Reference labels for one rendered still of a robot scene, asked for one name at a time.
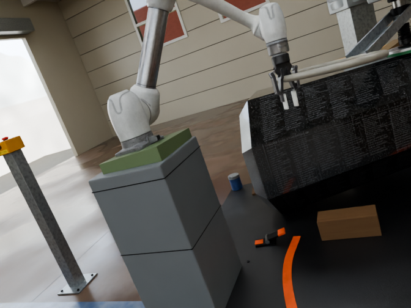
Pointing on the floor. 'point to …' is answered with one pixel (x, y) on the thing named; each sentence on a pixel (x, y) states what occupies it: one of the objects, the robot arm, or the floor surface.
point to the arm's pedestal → (170, 230)
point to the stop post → (44, 216)
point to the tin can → (235, 181)
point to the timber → (348, 223)
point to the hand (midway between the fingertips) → (290, 100)
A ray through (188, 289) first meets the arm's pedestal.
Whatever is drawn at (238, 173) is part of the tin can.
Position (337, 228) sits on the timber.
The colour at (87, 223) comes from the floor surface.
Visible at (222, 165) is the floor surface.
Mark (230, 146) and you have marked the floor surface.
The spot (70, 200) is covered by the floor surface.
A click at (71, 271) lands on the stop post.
